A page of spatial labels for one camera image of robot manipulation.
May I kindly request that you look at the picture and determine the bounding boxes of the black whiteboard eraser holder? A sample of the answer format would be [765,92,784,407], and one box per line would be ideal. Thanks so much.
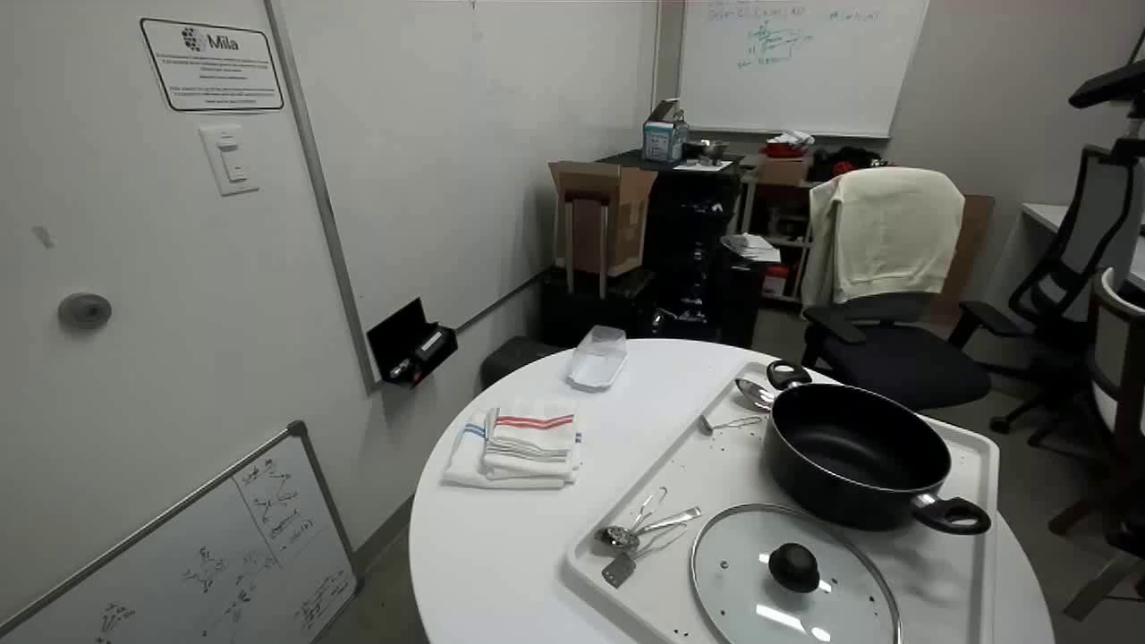
[363,294,460,389]

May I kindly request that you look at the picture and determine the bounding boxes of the glass lid with black knob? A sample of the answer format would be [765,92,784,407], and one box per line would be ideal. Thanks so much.
[685,501,906,644]

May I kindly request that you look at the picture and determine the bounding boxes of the blue tissue box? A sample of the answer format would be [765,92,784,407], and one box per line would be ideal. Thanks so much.
[638,98,690,170]

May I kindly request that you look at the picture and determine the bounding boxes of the black cabinet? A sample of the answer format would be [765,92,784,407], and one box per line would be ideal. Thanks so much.
[641,156,765,352]

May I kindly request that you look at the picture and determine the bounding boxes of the folded white towel, red stripes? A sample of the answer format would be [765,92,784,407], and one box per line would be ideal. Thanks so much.
[440,406,586,493]

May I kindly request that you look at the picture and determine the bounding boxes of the brown cardboard box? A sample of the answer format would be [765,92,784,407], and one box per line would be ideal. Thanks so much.
[548,158,660,278]

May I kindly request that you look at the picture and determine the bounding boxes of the large wall whiteboard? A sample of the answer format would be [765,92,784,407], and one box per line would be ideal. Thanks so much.
[260,0,665,389]

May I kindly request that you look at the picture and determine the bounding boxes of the whiteboard with drawings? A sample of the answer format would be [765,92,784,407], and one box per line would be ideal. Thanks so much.
[0,419,361,644]

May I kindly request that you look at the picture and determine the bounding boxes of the black case under cardboard box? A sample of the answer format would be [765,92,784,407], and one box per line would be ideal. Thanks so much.
[538,261,659,352]

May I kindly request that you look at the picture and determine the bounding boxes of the small wall whiteboard with writing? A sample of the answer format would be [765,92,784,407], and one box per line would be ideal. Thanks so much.
[677,0,935,145]

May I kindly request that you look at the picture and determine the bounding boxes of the metal measuring spoons set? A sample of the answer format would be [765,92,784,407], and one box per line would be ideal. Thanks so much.
[595,485,703,592]

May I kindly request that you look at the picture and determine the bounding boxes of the wooden shelf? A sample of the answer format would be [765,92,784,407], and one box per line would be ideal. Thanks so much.
[733,147,826,309]

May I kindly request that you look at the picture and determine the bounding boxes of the round grey wall knob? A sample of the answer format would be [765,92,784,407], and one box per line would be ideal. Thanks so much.
[52,289,119,336]

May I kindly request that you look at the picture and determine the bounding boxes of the white wall sign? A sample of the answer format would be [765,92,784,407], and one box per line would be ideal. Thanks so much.
[137,14,289,116]

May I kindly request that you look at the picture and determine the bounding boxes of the dark floor bin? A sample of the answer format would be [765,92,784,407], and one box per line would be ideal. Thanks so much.
[475,333,558,389]

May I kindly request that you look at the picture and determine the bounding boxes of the black mesh office chair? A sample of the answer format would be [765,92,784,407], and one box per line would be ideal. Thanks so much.
[987,145,1142,442]

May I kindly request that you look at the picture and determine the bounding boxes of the clear plastic container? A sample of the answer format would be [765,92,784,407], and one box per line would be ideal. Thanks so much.
[564,323,628,395]

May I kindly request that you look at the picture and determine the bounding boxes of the cream cloth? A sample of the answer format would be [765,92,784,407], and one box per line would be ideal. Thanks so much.
[796,165,969,311]

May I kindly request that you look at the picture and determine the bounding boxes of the white plastic tray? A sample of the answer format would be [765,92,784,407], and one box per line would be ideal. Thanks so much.
[558,356,1001,644]

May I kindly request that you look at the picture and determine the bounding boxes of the metal spoon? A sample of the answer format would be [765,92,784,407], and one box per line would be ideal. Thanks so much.
[695,374,781,442]

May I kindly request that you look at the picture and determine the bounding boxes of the white light switch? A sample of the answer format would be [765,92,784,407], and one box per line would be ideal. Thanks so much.
[195,121,260,200]

